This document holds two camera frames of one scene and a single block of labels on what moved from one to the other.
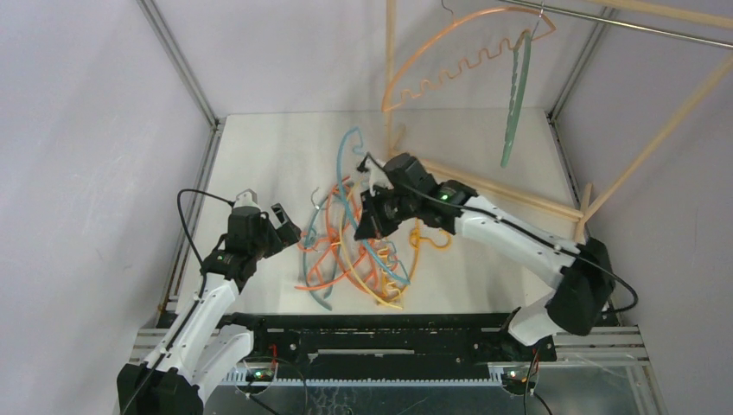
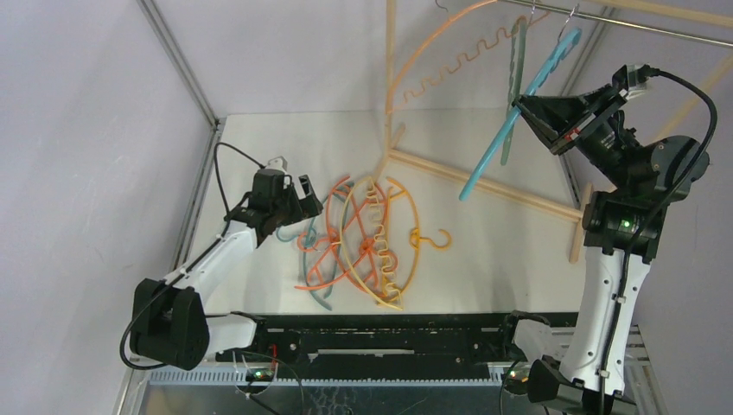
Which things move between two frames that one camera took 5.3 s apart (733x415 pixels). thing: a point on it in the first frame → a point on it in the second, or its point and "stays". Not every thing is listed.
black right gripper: (371, 211) → (588, 121)
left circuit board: (259, 374) stays
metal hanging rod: (618, 21) stays
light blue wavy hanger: (360, 151) → (561, 53)
